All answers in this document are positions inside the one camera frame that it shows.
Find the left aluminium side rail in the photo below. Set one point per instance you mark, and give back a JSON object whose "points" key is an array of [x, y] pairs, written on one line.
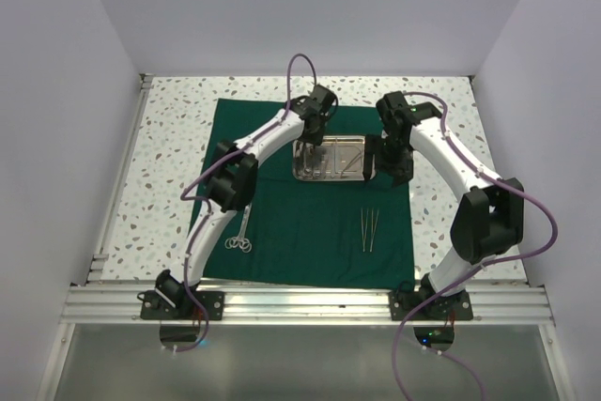
{"points": [[101, 251]]}

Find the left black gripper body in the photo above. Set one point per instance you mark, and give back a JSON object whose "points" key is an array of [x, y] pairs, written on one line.
{"points": [[317, 136]]}

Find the green surgical cloth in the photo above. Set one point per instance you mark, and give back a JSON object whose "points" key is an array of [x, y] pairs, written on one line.
{"points": [[309, 233]]}

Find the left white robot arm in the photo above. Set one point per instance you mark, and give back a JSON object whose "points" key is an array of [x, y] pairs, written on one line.
{"points": [[228, 185]]}

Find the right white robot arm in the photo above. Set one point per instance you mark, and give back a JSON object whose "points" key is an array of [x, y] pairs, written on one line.
{"points": [[490, 215]]}

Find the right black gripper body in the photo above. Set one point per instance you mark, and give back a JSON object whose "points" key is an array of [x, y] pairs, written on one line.
{"points": [[393, 157]]}

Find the steel instrument tray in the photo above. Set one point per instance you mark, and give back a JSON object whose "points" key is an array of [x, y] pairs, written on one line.
{"points": [[340, 159]]}

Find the aluminium front rail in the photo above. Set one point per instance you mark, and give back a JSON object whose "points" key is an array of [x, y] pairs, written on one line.
{"points": [[260, 304]]}

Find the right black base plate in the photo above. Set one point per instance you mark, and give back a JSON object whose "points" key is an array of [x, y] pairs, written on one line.
{"points": [[403, 300]]}

